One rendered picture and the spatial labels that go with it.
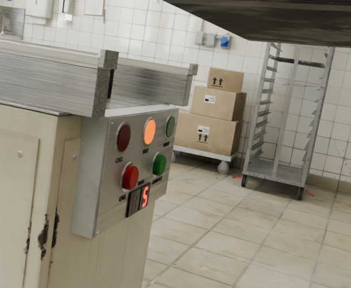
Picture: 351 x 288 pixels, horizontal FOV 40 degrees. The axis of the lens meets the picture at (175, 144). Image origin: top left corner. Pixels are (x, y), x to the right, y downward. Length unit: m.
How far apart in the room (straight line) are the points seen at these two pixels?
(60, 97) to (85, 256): 0.22
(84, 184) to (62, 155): 0.05
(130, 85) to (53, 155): 0.31
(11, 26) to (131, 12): 1.48
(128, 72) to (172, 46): 4.02
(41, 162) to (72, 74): 0.09
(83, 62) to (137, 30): 4.49
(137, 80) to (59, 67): 0.29
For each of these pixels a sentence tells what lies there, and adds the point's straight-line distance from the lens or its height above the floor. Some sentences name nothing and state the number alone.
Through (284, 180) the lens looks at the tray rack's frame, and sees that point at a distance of 3.79.
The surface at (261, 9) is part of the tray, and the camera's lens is 0.44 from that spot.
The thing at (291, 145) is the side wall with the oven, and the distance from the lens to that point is 4.51.
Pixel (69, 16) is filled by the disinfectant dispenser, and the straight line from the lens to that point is 5.38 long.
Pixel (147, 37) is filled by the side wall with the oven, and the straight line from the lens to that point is 4.91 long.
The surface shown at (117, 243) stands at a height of 0.64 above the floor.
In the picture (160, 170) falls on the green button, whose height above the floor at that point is 0.76.
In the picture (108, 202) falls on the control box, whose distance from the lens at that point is 0.56.
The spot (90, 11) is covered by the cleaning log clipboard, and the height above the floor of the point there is 1.26.
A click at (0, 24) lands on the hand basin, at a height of 0.99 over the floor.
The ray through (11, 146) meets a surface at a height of 0.80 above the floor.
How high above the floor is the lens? 0.91
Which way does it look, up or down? 10 degrees down
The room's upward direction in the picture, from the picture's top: 9 degrees clockwise
